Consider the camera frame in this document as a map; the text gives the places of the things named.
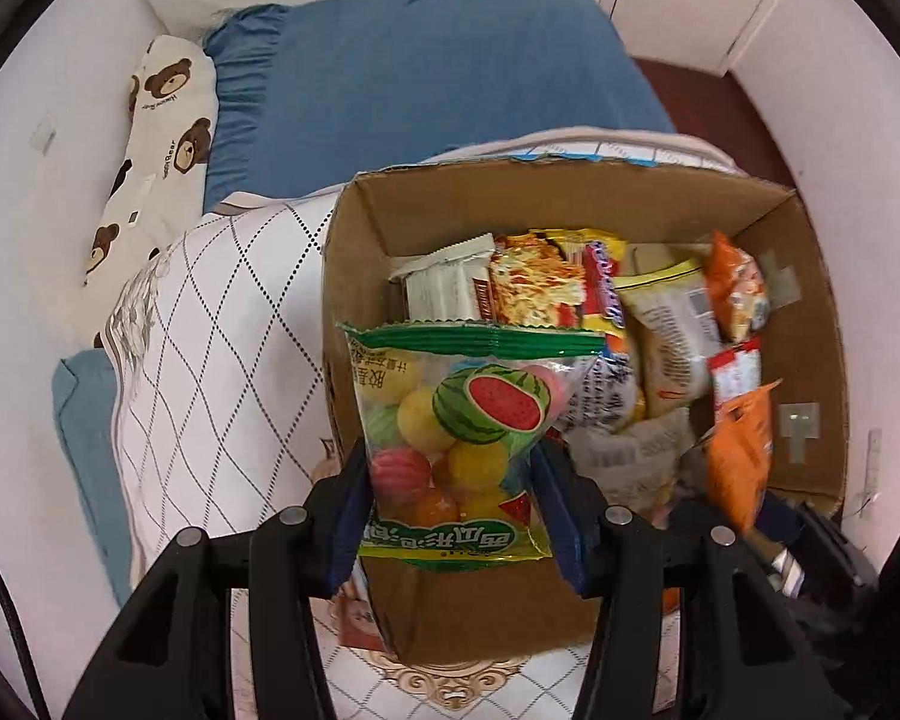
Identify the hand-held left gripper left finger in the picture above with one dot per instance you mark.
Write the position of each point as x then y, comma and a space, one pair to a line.
351, 529

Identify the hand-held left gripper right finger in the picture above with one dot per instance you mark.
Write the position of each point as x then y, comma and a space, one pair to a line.
564, 529

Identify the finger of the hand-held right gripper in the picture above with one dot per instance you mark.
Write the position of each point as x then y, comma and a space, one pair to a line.
776, 521

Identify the large orange snack packet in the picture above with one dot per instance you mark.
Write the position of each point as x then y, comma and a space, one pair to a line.
739, 457

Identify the brown snack packet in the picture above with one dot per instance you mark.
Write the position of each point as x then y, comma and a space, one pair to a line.
356, 619

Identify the clear printed snack packet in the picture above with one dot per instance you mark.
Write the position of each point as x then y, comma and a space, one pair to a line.
607, 397

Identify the green candy ball packet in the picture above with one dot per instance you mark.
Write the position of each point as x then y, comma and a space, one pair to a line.
450, 427

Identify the red and white bar packet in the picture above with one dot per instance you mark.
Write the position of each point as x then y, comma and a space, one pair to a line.
735, 375

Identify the pale bread packet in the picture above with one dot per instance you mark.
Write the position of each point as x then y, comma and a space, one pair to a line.
671, 337

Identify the orange panda snack packet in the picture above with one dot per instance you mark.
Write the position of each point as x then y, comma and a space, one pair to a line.
739, 285

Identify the yellow and red noodle packet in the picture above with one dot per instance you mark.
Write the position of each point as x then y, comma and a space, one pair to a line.
540, 285

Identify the white wafer packet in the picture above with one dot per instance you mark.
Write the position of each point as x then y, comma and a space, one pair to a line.
446, 285

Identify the cardboard box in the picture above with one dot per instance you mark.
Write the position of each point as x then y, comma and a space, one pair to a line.
435, 225

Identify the printed diamond pattern blanket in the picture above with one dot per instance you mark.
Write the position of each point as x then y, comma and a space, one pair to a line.
217, 390

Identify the blue pillow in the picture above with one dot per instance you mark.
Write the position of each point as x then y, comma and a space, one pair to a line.
86, 435
420, 90

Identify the bear print pillow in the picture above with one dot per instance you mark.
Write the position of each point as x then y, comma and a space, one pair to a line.
165, 135

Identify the white door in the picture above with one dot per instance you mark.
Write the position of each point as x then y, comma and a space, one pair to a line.
697, 0

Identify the white wall sockets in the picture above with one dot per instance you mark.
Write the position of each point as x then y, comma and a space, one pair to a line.
874, 454

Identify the small white wall plate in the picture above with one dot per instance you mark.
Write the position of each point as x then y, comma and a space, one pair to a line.
45, 136

